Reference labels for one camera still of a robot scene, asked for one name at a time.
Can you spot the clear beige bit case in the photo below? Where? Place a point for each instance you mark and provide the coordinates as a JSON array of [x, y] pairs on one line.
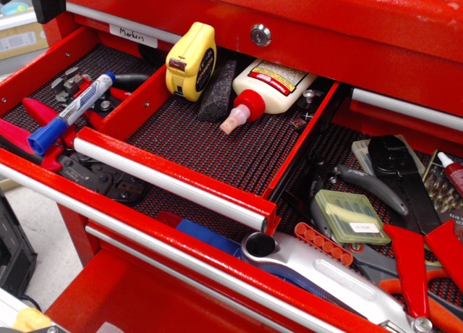
[[360, 150]]

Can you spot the silver ratchet tool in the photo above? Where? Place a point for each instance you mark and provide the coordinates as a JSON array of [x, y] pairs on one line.
[[291, 258]]

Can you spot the grey handled cutters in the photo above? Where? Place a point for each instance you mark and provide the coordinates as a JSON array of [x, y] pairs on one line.
[[361, 182]]

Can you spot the yellow tape measure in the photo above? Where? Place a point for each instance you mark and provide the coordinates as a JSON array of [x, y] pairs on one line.
[[191, 62]]

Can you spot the drill bit set package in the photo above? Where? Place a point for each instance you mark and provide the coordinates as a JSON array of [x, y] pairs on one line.
[[445, 197]]

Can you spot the small dark chip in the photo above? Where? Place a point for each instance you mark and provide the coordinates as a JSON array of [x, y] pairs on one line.
[[298, 123]]

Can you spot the red bit holder strip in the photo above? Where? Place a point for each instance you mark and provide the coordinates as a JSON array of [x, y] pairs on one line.
[[309, 235]]

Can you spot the blue flat package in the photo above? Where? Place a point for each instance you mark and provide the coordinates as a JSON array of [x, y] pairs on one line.
[[233, 248]]

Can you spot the silver cabinet lock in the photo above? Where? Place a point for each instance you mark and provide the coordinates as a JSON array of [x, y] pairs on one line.
[[260, 35]]

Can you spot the black red handled crimper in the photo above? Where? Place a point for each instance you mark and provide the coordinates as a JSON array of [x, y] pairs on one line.
[[421, 227]]

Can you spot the yellow-green drill bit case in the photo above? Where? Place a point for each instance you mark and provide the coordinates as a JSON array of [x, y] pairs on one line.
[[351, 218]]

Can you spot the white Markers label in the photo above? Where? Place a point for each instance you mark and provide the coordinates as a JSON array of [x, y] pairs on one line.
[[132, 35]]

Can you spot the cardboard box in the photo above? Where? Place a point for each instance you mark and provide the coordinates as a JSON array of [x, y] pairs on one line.
[[22, 39]]

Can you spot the small open red drawer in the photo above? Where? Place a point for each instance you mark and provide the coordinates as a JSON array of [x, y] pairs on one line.
[[240, 176]]

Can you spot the red handled crimping tool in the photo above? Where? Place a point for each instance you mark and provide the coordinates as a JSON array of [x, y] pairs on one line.
[[62, 159]]

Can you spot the large open red drawer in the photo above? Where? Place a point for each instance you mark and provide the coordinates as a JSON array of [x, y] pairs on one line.
[[28, 102]]

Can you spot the red threadlocker tube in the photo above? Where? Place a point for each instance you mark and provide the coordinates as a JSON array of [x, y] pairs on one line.
[[453, 171]]

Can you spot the grey felt eraser block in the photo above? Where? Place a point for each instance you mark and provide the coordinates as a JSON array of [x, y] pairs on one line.
[[216, 97]]

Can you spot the red handled wire stripper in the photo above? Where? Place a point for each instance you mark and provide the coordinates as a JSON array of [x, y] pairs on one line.
[[74, 83]]

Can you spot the white glue bottle red cap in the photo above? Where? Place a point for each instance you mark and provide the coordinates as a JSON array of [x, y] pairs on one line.
[[265, 88]]

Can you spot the red tool chest cabinet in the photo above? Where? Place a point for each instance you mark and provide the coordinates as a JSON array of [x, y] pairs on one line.
[[398, 64]]

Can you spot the yellow sponge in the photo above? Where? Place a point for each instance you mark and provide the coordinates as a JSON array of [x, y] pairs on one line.
[[30, 319]]

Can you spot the black tool handle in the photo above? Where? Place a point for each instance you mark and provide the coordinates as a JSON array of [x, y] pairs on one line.
[[129, 81]]

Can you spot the blue white marker pen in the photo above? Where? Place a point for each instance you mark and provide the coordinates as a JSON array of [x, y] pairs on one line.
[[45, 136]]

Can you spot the black box on floor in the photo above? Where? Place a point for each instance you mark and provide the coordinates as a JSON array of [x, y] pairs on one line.
[[18, 259]]

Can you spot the silver round knob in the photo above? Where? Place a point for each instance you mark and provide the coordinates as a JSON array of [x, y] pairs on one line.
[[309, 96]]

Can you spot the orange handled scissors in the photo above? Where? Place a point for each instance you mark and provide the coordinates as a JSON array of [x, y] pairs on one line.
[[378, 264]]

